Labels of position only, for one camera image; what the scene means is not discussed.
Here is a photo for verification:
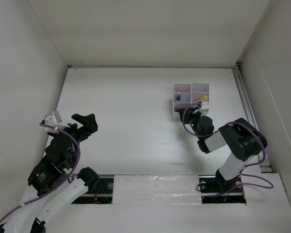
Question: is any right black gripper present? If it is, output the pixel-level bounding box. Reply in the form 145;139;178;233
178;106;202;139

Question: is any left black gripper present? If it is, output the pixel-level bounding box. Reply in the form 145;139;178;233
49;113;98;167

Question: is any orange capped marker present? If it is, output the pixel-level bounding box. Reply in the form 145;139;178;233
197;95;209;101

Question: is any red highlighter pen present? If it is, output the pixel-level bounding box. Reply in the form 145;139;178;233
174;88;184;93

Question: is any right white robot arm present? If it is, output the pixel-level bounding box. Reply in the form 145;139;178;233
178;106;268;195

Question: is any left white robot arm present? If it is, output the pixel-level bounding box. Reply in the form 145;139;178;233
0;111;100;233

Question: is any left white compartment container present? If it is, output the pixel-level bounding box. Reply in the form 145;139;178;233
172;83;191;119

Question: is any white compartment container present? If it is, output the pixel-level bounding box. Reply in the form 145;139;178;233
191;83;210;107
172;83;191;119

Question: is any right white compartment container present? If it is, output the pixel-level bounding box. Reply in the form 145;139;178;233
191;83;210;107

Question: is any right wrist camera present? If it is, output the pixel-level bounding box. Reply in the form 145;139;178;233
194;99;210;115

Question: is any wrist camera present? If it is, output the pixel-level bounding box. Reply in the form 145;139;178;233
194;99;210;115
42;111;64;133

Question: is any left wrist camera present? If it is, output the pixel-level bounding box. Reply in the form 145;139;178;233
42;111;64;133

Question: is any aluminium side rail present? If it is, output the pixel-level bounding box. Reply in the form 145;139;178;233
232;63;273;173

